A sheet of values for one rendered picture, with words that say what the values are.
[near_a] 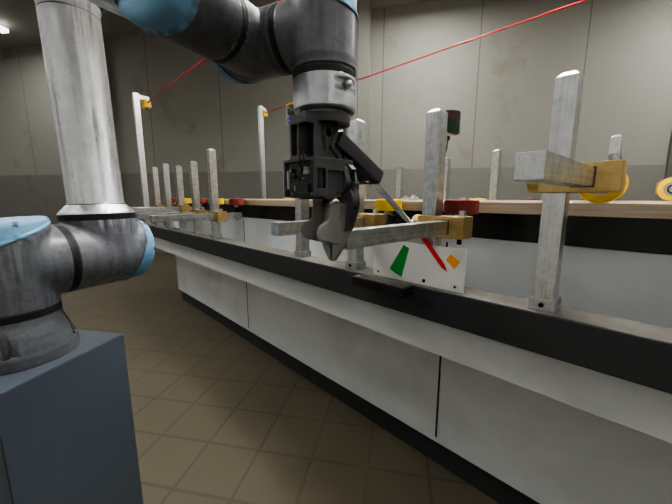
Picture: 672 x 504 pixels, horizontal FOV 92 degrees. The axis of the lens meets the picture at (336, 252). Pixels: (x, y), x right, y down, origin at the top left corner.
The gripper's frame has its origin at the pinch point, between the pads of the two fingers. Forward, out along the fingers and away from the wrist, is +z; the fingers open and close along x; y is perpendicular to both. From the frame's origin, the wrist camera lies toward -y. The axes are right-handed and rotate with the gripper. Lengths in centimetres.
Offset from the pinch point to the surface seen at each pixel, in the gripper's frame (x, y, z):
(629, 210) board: 30, -50, -6
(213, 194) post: -127, -35, -10
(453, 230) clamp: 2.9, -33.3, -1.3
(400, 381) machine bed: -25, -56, 57
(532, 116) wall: -102, -439, -109
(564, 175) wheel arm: 26.5, -13.4, -11.1
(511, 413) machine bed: 12, -56, 50
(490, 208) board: 4, -50, -6
